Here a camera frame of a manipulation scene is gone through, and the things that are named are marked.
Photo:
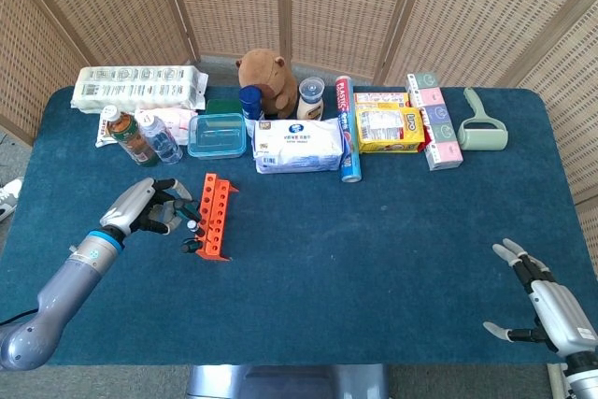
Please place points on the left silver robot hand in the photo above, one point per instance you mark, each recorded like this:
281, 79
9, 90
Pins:
135, 205

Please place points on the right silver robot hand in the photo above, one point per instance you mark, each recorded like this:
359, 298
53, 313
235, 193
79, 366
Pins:
558, 319

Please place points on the large green black screwdriver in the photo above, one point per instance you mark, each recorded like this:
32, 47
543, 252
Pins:
189, 209

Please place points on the small green thin-shaft screwdriver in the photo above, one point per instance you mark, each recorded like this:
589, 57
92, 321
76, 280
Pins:
189, 246

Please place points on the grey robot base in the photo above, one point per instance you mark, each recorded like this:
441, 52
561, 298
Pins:
289, 382

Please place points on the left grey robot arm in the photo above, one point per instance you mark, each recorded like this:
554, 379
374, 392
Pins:
56, 296

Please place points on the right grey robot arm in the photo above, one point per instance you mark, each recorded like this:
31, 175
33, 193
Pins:
581, 375

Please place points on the orange screwdriver rack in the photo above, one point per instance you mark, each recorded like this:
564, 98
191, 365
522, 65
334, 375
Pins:
217, 226

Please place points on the green tea bottle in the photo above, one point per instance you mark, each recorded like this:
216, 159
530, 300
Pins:
135, 142

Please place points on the clear water bottle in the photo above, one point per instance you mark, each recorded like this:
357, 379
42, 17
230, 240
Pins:
163, 142

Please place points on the clear blue-rimmed food container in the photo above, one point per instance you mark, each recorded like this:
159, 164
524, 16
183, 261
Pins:
217, 137

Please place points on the white paper roll pack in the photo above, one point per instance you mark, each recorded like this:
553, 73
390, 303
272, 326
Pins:
135, 88

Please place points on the grey white sneaker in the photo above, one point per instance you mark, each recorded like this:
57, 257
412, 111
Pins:
9, 195

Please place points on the green sponge box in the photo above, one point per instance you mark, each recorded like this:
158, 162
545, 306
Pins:
222, 106

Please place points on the blue spray can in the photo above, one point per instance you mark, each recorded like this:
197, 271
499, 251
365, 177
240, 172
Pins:
251, 102

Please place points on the white wet wipes pack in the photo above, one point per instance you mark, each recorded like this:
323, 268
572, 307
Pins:
299, 146

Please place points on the brown capybara plush toy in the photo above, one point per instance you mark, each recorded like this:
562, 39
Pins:
271, 81

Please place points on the green lint roller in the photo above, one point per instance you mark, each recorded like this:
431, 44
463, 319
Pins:
481, 135

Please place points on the white bottle with clear cap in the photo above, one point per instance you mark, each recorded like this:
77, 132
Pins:
310, 107

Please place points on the pastel tissue box pack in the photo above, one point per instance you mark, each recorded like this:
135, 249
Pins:
439, 137

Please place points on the blue carpet table cover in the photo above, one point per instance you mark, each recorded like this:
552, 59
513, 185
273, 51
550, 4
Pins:
350, 254

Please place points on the blue plastic wrap roll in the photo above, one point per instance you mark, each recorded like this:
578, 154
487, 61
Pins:
348, 137

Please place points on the yellow Lipo snack bag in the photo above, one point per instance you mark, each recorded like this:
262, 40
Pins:
392, 132

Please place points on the red yellow snack box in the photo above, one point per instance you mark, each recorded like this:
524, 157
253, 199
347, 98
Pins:
378, 99

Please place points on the woven folding screen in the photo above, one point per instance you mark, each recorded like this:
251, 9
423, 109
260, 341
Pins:
345, 6

